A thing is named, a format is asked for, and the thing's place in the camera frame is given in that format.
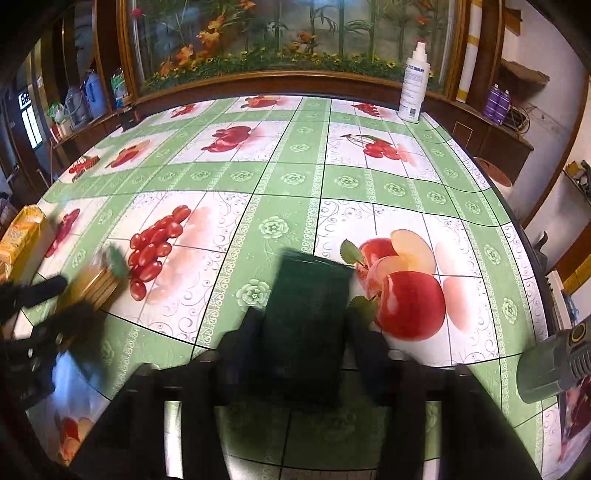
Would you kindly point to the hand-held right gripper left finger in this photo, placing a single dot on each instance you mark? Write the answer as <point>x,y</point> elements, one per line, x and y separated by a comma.
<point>240,360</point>

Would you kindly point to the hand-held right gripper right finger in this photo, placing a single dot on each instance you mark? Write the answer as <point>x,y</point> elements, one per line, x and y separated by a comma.
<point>369,360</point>

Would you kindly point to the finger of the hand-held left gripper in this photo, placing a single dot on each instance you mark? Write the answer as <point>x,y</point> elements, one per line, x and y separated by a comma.
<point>37,290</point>
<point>74,321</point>

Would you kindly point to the yellow label cracker pack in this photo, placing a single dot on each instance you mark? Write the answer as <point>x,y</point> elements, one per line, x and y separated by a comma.
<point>92,281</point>

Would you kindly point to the yellow cardboard box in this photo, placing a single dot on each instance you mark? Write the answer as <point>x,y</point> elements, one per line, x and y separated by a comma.
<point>21,235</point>

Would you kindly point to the dark green snack packet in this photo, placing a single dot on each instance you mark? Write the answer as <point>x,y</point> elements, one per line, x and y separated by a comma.
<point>307,314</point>

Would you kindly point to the green and white bag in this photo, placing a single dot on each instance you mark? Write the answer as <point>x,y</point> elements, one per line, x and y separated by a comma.
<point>58,115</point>

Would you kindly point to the silver flashlight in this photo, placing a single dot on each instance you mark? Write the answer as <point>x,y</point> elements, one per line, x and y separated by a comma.
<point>549,369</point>

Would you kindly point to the clear water jug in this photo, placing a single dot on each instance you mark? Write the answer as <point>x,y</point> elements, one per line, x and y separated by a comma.
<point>76,108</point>

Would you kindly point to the small dark bottle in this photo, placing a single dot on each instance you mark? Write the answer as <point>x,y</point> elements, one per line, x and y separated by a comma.
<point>129,119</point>

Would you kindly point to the blue thermos jug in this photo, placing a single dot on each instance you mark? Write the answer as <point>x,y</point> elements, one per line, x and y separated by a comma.
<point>94,94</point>

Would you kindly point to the green plastic bag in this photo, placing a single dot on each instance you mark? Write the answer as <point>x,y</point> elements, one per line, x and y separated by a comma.
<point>119,87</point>

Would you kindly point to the white and orange stool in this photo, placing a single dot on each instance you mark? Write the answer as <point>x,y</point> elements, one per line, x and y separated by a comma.
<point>494,171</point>

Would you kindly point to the white spray bottle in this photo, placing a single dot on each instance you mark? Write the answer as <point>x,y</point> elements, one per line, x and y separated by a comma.
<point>414,87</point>

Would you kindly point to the rolled white yellow poster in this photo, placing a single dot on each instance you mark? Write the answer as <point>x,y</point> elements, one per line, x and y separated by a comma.
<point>471,60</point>

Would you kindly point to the glass artificial flower display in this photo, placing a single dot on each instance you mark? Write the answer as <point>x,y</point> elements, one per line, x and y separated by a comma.
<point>277,27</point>

